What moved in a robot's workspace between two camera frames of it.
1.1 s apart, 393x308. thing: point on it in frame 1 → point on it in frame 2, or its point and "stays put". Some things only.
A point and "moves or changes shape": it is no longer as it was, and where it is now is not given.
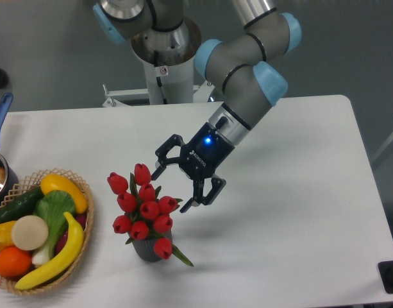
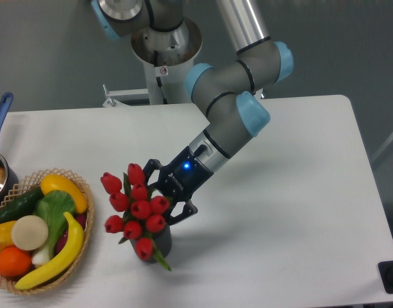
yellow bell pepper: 1,235 stays put
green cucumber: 22,206 stays put
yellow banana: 68,256 stays put
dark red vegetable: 81,219 stays put
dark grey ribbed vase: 144,248 → 163,239
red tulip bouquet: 146,216 moves or changes shape
